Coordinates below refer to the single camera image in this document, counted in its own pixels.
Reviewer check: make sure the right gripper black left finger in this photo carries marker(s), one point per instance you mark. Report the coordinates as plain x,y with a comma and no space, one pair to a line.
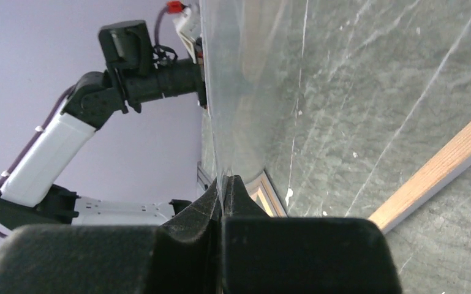
178,256

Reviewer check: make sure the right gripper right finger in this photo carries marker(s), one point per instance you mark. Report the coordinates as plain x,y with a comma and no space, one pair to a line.
264,254

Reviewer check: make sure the clear acrylic glazing sheet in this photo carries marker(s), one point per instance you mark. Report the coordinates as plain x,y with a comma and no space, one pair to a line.
253,54

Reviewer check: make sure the white wooden picture frame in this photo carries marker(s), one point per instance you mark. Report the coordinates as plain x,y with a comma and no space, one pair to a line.
447,164

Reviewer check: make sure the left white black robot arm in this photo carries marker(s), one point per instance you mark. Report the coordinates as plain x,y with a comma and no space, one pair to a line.
139,69

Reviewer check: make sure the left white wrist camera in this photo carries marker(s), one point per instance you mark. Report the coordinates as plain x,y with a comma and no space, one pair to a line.
187,23

